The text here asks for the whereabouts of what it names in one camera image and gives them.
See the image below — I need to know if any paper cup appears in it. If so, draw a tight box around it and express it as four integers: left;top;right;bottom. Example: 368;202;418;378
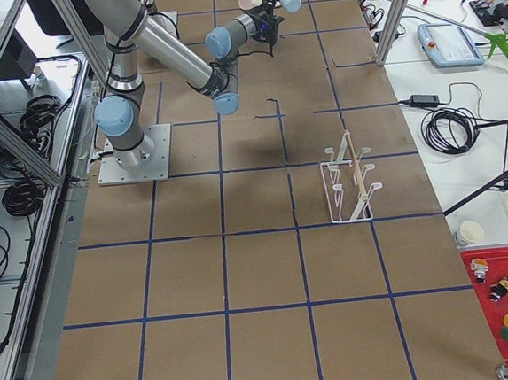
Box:
454;220;485;248

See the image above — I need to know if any black power adapter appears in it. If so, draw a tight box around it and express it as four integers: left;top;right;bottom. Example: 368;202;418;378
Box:
410;94;441;108

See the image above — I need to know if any right teach pendant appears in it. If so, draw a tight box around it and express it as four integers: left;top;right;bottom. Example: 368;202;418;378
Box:
417;24;485;69

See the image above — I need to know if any green plastic grabber tool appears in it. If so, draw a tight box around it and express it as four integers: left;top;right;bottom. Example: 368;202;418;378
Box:
483;33;508;59

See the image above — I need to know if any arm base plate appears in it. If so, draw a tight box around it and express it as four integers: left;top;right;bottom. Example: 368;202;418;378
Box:
98;123;172;186

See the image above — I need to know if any white wire cup rack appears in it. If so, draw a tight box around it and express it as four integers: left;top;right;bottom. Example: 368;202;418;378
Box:
319;129;383;224

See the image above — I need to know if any coiled black cable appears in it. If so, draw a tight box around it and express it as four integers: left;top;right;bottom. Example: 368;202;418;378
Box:
419;105;483;158

